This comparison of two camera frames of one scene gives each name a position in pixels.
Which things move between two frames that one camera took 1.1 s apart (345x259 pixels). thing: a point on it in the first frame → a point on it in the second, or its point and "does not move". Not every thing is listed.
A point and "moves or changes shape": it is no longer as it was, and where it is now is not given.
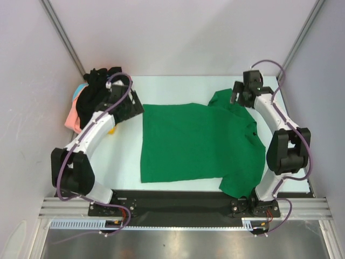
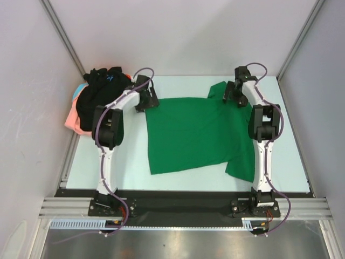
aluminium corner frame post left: [55, 21] does not move
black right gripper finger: [237, 88] → [229, 91]
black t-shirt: [88, 97] does not move
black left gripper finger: [137, 108] → [154, 101]
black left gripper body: [128, 114] → [145, 104]
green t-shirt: [192, 141] moves or changes shape
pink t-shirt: [73, 121] does not move
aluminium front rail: [295, 209] does not move
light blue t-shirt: [78, 89] does not move
